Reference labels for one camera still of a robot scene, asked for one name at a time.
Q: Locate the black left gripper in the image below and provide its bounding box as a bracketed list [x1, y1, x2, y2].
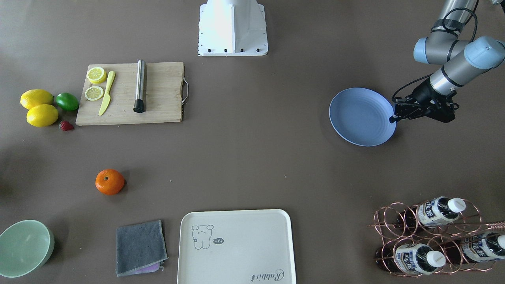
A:
[389, 95, 459, 123]

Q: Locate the blue plate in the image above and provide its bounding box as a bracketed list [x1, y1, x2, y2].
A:
[329, 88, 397, 147]

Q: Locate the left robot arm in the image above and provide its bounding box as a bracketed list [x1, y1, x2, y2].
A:
[389, 0, 505, 123]

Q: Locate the dark tea bottle middle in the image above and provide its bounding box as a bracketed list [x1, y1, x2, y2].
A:
[396, 196, 466, 232]

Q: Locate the dark tea bottle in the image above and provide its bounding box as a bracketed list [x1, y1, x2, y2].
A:
[374, 244, 447, 277]
[396, 196, 466, 232]
[442, 232, 505, 264]

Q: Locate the dark tea bottle near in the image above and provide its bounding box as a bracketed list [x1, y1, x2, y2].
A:
[374, 244, 447, 277]

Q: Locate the dark tea bottle far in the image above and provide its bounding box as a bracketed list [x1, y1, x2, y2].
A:
[442, 232, 505, 264]

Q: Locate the cream rabbit tray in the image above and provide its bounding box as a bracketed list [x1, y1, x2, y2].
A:
[177, 209, 297, 284]

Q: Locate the wooden cutting board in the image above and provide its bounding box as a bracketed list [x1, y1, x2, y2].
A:
[76, 62, 186, 126]

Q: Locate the steel muddler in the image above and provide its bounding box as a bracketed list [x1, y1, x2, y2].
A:
[133, 60, 146, 113]

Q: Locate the grey cloth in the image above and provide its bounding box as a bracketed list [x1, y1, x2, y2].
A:
[115, 220, 168, 277]

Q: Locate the yellow plastic knife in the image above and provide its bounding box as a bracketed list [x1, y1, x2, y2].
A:
[98, 71, 116, 116]

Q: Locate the orange fruit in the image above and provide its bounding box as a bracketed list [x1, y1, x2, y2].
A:
[94, 169, 125, 195]

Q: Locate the lemon slice upper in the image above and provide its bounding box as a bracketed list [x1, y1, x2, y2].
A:
[86, 67, 108, 84]

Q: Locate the lemon slice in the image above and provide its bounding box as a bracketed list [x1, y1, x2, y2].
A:
[86, 67, 108, 84]
[84, 86, 105, 101]

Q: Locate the lemon slice lower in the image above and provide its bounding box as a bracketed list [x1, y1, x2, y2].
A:
[84, 86, 105, 101]

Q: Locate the green lime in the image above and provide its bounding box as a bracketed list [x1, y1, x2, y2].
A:
[55, 92, 79, 111]

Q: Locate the red strawberry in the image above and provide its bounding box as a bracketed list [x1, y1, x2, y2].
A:
[58, 121, 74, 131]

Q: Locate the yellow lemon lower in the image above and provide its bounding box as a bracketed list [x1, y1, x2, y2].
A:
[26, 104, 58, 127]

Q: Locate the yellow lemon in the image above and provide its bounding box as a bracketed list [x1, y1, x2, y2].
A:
[26, 104, 58, 127]
[20, 89, 54, 110]

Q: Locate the yellow lemon upper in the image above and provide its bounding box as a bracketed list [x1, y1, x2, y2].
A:
[20, 89, 54, 110]

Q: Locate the green bowl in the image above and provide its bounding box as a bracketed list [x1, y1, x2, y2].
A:
[0, 220, 55, 278]

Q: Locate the copper wire bottle rack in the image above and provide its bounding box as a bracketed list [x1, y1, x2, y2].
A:
[372, 199, 504, 275]

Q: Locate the white camera stand base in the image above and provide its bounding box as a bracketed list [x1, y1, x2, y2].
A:
[197, 0, 269, 56]

